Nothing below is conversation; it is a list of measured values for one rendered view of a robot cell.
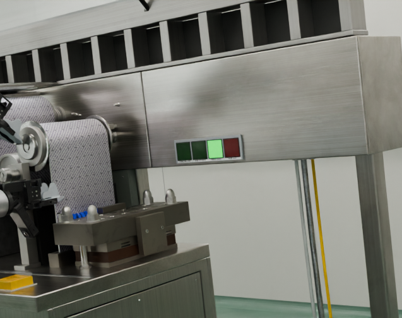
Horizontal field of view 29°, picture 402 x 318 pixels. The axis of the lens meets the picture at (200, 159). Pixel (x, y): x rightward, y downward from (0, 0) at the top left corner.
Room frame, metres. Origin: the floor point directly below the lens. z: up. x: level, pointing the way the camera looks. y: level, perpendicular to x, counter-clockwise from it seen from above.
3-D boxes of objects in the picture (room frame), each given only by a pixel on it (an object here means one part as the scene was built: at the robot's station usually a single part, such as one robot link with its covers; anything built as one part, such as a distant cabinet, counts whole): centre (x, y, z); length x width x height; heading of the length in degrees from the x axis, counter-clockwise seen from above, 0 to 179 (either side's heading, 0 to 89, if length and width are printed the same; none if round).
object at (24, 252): (2.28, 0.54, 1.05); 0.06 x 0.05 x 0.31; 140
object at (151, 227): (2.25, 0.16, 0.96); 0.10 x 0.03 x 0.11; 140
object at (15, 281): (2.01, 0.51, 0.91); 0.07 x 0.07 x 0.02; 50
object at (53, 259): (2.35, 0.36, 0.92); 0.28 x 0.04 x 0.04; 140
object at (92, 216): (2.15, 0.31, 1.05); 0.04 x 0.04 x 0.04
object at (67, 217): (2.20, 0.39, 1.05); 0.04 x 0.04 x 0.04
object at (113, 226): (2.30, 0.24, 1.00); 0.40 x 0.16 x 0.06; 140
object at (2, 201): (2.11, 0.56, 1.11); 0.08 x 0.05 x 0.08; 50
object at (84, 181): (2.35, 0.35, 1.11); 0.23 x 0.01 x 0.18; 140
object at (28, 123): (2.30, 0.48, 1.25); 0.15 x 0.01 x 0.15; 50
